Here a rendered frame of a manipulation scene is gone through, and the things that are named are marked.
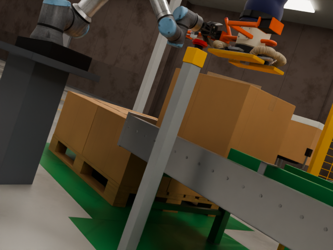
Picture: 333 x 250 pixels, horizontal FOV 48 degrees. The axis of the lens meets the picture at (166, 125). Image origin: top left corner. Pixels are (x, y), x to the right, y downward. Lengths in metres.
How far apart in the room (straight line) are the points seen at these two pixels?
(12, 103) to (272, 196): 1.47
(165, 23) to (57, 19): 0.64
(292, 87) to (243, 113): 9.01
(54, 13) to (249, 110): 1.20
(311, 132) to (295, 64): 7.44
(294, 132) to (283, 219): 2.28
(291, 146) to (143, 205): 2.20
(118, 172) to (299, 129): 1.85
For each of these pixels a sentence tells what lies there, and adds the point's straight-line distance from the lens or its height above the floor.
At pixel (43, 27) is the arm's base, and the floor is 0.90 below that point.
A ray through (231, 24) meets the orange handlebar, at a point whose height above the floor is 1.21.
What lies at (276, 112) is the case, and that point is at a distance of 2.03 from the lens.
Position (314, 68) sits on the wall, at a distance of 10.84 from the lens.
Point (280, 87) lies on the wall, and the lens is 10.92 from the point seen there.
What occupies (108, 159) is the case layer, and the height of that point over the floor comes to 0.24.
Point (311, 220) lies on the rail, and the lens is 1.39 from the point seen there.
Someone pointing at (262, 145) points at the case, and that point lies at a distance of 2.02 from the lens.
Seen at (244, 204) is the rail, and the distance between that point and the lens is 1.54.
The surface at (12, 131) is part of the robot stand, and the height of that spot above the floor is 0.31.
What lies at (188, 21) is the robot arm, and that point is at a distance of 2.15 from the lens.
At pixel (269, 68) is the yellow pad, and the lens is 2.14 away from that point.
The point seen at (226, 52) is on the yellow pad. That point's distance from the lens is 2.10.
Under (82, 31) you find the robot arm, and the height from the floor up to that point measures 0.97.
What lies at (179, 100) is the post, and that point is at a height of 0.76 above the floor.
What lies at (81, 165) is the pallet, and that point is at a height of 0.08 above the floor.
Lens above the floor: 0.74
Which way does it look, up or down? 3 degrees down
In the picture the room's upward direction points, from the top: 20 degrees clockwise
